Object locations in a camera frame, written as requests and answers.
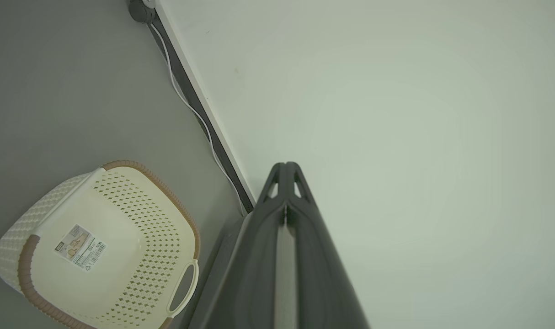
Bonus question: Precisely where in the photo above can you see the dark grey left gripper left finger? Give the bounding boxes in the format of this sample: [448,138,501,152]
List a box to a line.
[191,162,287,329]

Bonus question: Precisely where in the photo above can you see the dark round floor plug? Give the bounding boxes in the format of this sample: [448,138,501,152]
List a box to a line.
[128,0,155,24]

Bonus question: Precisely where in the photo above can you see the thin white floor cable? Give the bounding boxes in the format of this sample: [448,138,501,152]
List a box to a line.
[149,23,248,215]

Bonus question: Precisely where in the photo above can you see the cream perforated laundry basket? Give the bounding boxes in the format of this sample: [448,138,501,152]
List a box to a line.
[0,160,200,329]

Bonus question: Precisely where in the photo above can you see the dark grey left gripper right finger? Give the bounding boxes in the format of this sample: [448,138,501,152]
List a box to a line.
[287,162,369,329]

